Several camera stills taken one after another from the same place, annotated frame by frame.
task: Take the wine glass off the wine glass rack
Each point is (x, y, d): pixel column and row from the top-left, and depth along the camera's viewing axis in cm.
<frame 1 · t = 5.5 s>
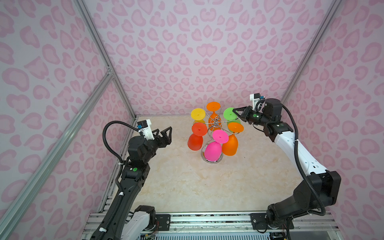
left hand: (165, 126, 71), fingers open
right hand: (234, 109, 74), fingers closed
yellow wine glass: (198, 115, 77), point 34 cm above the table
green wine glass: (230, 116, 77), point 33 cm above the table
front orange wine glass: (230, 147, 77), point 23 cm above the table
pink wine glass: (213, 151, 74), point 24 cm above the table
red wine glass: (195, 140, 78), point 25 cm above the table

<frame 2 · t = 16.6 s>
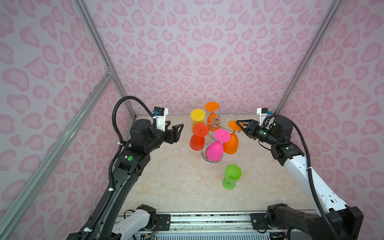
left hand: (176, 121, 64), fingers open
right hand: (238, 123, 69), fingers open
green wine glass: (233, 173, 82), point 10 cm above the table
the other named things where they were.

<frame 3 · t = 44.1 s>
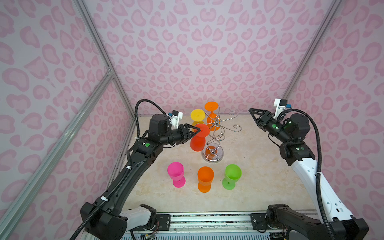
left hand: (199, 129, 66), fingers open
right hand: (251, 110, 64), fingers open
front orange wine glass: (205, 175, 80), point 10 cm above the table
pink wine glass: (176, 171, 81), point 11 cm above the table
the other named things where they were.

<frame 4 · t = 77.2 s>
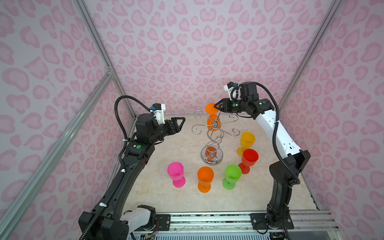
left hand: (181, 117, 69), fingers open
right hand: (217, 104, 76), fingers open
yellow wine glass: (247, 139, 93), point 12 cm above the table
red wine glass: (249, 158, 81), point 16 cm above the table
the other named things where they were.

